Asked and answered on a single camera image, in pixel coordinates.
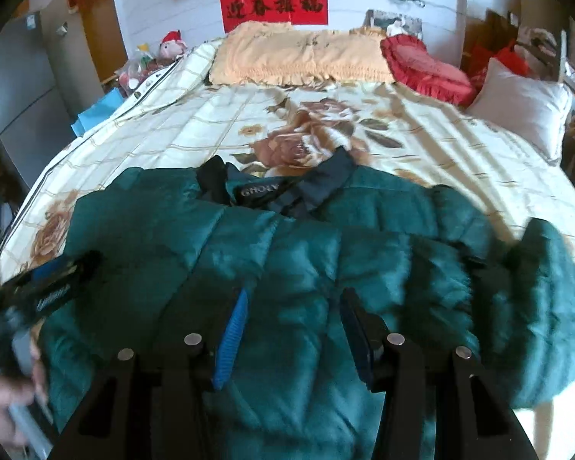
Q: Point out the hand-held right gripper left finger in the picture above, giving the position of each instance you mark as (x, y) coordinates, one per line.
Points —
(230, 340)

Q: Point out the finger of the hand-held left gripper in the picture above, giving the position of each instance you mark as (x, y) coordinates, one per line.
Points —
(57, 273)

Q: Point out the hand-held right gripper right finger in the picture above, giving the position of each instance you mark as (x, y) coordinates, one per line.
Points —
(359, 340)

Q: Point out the green puffer jacket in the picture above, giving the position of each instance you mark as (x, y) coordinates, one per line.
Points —
(292, 258)

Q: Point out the person's left hand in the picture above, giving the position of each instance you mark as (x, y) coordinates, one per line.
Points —
(5, 407)

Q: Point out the blue cloth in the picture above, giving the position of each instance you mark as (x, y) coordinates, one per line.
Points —
(98, 112)

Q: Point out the grey refrigerator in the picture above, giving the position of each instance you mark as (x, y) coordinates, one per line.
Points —
(24, 81)

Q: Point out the clear plastic bag of goods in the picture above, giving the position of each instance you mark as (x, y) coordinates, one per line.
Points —
(139, 72)

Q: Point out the floral checked bed sheet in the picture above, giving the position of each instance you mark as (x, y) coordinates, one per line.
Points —
(412, 120)

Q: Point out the wooden door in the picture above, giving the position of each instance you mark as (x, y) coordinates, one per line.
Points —
(100, 38)

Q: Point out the plush pig toy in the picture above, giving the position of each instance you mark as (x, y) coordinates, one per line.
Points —
(172, 47)

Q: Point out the red ruffled cushion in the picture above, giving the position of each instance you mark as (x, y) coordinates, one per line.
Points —
(426, 69)

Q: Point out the white pillow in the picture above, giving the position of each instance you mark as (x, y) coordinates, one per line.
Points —
(522, 100)

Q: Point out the beige ruffled pillow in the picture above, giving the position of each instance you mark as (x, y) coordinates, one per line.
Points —
(297, 55)

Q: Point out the red cloth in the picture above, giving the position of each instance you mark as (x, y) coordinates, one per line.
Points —
(500, 60)

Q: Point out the wooden chair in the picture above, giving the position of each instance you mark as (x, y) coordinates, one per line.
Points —
(562, 55)

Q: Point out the framed wall photo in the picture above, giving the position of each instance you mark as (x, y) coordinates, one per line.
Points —
(393, 23)

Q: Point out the red wall banner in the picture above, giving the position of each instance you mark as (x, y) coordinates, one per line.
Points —
(273, 7)

